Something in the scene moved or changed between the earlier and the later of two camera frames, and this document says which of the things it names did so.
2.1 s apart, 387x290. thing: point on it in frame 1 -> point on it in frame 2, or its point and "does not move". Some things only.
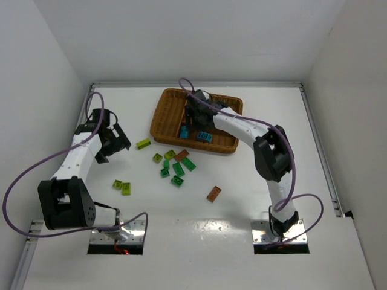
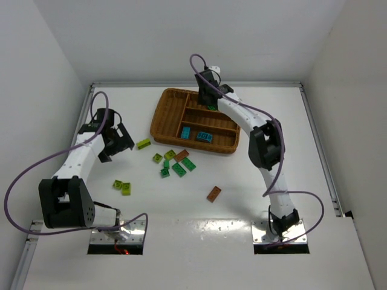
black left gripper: [114, 145] does not move
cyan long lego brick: [184, 132] does not move
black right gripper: [191, 113] -> [205, 95]
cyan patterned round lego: [204, 136] does not move
